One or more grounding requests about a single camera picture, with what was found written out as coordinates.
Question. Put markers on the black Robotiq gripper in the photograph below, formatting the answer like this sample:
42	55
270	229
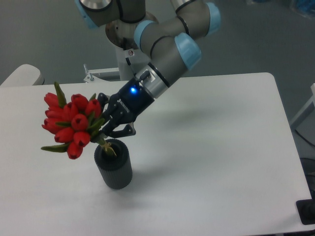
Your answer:
123	108

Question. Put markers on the red tulip bouquet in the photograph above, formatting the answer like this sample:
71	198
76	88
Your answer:
74	124

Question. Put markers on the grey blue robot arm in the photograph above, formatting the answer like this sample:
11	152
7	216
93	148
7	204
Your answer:
171	48

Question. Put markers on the dark grey ribbed vase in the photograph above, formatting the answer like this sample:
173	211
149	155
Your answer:
115	170

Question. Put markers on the white chair backrest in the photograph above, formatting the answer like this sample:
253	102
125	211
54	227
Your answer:
24	75

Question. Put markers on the black box at table edge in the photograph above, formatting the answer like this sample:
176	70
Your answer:
306	210

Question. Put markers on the blue object in clear container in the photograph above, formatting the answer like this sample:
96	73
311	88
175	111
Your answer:
305	8

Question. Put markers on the white metal base bracket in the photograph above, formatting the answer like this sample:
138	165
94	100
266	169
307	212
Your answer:
101	75

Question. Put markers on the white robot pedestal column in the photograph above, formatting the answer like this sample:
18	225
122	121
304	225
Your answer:
129	57

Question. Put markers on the white furniture frame at right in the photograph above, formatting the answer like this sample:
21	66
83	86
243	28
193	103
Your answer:
304	112

